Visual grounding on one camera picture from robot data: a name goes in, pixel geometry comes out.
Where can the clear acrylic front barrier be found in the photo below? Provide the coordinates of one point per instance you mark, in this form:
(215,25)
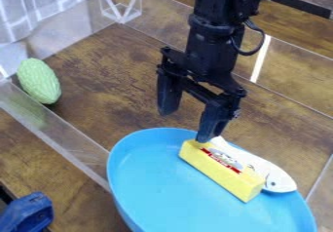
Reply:
(69,141)

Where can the clear acrylic barrier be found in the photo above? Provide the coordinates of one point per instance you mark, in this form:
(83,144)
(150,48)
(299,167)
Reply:
(69,141)
(294,65)

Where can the green bitter gourd toy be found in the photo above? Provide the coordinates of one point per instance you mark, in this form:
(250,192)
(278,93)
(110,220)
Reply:
(39,81)

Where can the white toy fish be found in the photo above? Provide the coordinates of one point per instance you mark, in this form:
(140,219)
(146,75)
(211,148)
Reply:
(279,182)

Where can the clear acrylic back barrier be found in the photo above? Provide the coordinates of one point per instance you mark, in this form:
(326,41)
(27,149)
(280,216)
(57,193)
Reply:
(294,65)

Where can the clear acrylic corner bracket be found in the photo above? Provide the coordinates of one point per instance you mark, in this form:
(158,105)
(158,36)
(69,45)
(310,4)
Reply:
(119,12)

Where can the blue clamp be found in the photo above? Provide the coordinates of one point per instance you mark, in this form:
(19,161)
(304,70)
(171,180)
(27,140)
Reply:
(29,214)

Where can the blue oval tray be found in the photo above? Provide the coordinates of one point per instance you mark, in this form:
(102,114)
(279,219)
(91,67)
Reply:
(164,196)

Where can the yellow butter block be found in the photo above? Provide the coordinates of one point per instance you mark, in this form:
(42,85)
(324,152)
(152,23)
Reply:
(227,170)

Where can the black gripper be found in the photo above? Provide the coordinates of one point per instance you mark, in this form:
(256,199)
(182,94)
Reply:
(208,60)

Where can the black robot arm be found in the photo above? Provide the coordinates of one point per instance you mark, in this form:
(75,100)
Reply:
(231,12)

